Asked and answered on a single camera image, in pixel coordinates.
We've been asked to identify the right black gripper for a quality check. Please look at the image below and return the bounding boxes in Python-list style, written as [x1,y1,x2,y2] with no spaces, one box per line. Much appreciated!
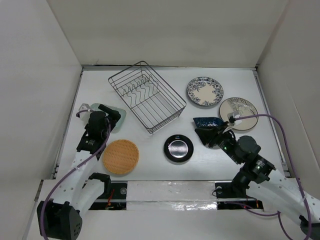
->
[194,120,242,165]

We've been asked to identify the light green rectangular plate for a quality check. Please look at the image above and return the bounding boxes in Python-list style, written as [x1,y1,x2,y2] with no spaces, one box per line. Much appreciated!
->
[90,103,127,133]

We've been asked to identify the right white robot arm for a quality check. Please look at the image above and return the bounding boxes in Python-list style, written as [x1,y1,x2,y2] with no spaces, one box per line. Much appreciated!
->
[194,125,320,240]

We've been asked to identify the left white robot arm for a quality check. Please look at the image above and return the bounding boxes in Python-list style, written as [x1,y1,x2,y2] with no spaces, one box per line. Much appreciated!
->
[36,104,122,240]

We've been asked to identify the dark blue leaf plate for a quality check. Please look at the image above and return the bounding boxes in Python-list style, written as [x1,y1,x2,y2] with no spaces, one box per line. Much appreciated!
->
[193,117,224,128]

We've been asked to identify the glossy black round plate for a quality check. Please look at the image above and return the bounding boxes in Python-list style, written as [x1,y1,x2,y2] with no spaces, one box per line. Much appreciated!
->
[163,134,194,165]

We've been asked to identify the cream tree pattern plate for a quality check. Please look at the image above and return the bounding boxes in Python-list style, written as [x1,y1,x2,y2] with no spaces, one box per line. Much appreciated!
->
[219,97,259,131]

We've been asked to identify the blue floral round plate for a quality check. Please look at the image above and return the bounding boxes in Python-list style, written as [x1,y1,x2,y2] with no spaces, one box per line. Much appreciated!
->
[186,76,224,107]

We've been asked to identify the round woven bamboo plate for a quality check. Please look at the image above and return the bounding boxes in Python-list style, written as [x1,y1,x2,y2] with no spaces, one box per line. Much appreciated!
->
[102,139,140,175]

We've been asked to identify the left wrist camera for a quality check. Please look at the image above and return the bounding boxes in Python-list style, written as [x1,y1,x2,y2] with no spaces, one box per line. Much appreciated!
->
[76,103,91,118]

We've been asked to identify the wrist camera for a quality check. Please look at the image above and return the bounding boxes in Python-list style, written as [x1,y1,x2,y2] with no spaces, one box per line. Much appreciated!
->
[76,103,91,118]
[227,111,241,125]

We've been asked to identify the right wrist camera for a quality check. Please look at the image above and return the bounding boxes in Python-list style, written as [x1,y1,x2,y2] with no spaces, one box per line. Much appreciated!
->
[227,111,241,125]

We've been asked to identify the grey wire dish rack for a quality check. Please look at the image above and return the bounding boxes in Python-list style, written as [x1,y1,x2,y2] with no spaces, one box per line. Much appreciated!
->
[108,60,187,134]

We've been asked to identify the silver taped front rail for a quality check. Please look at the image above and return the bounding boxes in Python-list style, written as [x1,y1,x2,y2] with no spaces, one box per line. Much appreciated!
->
[91,181,264,211]

